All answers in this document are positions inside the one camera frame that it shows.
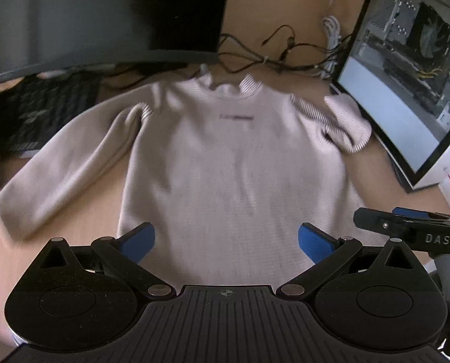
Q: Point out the large black curved monitor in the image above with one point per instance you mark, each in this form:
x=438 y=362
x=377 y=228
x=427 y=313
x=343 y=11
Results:
x=44 y=35

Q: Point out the white striped long-sleeve shirt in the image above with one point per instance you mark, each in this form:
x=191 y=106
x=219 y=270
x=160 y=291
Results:
x=225 y=173

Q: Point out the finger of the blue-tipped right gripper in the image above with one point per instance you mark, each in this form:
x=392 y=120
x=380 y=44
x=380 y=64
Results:
x=411 y=213

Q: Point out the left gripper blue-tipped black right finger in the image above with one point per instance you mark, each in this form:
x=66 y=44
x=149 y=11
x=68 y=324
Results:
x=372 y=298

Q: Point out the black mechanical keyboard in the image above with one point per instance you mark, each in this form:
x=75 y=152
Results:
x=35 y=109

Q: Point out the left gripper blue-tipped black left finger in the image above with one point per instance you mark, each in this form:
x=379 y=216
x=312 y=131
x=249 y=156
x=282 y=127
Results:
x=77 y=298

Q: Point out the white-framed monitor showing image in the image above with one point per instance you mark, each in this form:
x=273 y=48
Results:
x=397 y=68

